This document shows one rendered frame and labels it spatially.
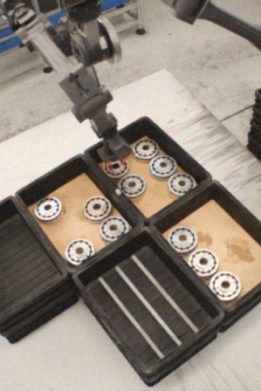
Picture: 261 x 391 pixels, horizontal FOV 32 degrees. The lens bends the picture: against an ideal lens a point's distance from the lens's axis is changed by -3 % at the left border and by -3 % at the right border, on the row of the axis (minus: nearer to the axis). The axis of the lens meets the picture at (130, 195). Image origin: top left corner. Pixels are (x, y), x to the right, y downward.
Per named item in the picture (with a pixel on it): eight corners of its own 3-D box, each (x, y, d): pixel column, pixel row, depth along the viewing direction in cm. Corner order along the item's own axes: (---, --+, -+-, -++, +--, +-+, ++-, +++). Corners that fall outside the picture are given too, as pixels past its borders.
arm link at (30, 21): (30, 7, 134) (16, 17, 135) (41, 21, 129) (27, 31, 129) (43, 26, 142) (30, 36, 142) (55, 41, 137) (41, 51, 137)
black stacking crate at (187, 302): (77, 290, 153) (71, 275, 144) (147, 242, 161) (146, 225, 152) (147, 383, 133) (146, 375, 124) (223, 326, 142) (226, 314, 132)
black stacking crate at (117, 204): (22, 211, 173) (13, 194, 164) (85, 171, 181) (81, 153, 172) (76, 289, 153) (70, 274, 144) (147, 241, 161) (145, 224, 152)
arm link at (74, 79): (92, 65, 105) (57, 90, 105) (116, 103, 115) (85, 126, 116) (38, 9, 135) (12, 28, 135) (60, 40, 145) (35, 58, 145)
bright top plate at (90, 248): (59, 250, 157) (58, 250, 156) (82, 234, 160) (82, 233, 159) (77, 270, 152) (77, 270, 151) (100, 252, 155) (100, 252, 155)
